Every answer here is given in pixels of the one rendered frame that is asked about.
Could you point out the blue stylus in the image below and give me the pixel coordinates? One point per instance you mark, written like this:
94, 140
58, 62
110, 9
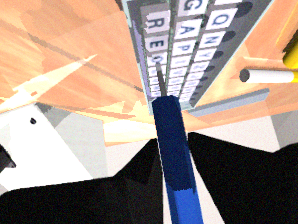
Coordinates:
183, 200

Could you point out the white keyboard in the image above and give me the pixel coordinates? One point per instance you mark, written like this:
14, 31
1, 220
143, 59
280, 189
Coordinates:
191, 41

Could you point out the yellow cylinder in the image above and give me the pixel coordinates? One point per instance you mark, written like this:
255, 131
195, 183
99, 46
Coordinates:
290, 58

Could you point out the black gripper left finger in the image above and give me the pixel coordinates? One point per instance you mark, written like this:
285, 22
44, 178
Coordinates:
134, 195

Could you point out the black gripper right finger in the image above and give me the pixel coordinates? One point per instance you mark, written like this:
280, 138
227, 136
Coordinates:
248, 185

